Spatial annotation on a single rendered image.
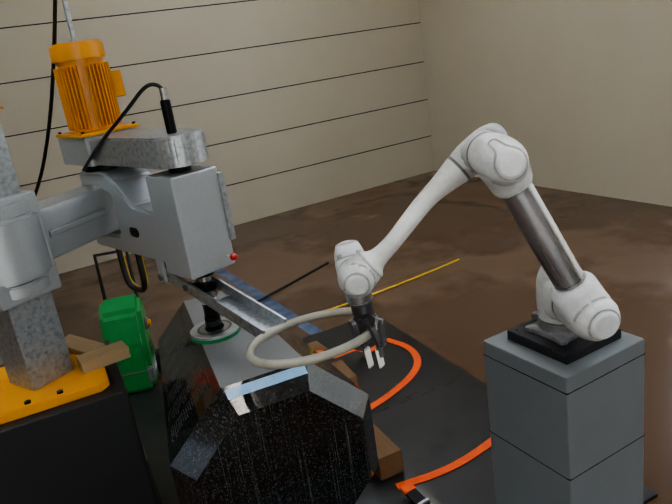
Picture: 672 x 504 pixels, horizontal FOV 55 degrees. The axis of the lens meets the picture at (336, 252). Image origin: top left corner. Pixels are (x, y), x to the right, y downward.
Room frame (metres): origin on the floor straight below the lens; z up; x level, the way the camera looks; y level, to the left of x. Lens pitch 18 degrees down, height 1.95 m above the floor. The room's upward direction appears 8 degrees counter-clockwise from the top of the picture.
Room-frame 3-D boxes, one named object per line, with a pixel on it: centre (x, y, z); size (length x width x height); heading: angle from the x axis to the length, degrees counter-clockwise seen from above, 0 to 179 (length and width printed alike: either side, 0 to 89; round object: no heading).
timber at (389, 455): (2.65, -0.05, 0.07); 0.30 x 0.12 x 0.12; 23
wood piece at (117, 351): (2.56, 1.05, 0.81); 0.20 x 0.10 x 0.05; 121
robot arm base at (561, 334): (2.14, -0.76, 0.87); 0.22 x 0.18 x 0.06; 28
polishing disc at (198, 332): (2.60, 0.57, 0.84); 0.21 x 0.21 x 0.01
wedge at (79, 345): (2.73, 1.21, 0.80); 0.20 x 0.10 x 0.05; 66
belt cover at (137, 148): (2.86, 0.80, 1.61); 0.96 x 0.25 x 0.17; 42
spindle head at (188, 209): (2.66, 0.62, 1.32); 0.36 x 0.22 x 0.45; 42
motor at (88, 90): (3.10, 1.00, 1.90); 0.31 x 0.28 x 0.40; 132
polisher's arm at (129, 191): (2.90, 0.82, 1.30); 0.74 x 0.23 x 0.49; 42
